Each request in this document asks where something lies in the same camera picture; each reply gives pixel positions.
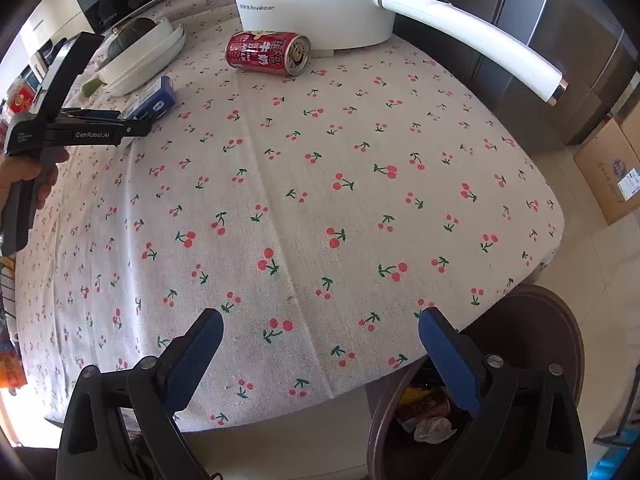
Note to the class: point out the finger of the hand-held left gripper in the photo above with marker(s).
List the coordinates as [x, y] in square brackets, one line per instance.
[95, 115]
[135, 128]

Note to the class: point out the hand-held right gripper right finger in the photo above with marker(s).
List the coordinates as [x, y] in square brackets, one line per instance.
[450, 360]

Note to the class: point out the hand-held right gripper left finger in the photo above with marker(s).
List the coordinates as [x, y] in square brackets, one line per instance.
[195, 360]

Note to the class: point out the blue and white box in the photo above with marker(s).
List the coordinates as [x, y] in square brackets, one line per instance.
[160, 97]

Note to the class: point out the brown trash bin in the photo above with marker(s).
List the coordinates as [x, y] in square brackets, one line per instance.
[540, 320]

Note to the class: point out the person's left hand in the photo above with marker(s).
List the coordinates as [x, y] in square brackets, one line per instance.
[20, 170]

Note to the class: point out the green vegetable piece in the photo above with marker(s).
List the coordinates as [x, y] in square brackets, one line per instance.
[91, 87]

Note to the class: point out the red tin box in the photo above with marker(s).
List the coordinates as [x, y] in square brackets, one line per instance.
[22, 100]

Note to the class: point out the white bowl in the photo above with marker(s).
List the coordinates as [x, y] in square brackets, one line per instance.
[140, 57]

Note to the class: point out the dark green squash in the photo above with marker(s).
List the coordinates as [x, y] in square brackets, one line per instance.
[130, 35]

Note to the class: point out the white air fryer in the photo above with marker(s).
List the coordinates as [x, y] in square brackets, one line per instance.
[47, 25]

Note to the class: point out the red drink can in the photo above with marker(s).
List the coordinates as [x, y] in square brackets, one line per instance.
[260, 52]

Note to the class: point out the cherry print tablecloth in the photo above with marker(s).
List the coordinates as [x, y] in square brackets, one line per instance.
[350, 210]

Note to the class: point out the orange packet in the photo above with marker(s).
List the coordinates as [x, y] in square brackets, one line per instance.
[10, 370]

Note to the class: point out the white electric pot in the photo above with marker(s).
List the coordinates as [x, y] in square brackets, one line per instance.
[310, 10]

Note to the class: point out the cardboard box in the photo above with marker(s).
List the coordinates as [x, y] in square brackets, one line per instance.
[605, 170]

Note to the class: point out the grey refrigerator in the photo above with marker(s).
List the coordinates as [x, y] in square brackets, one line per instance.
[550, 20]

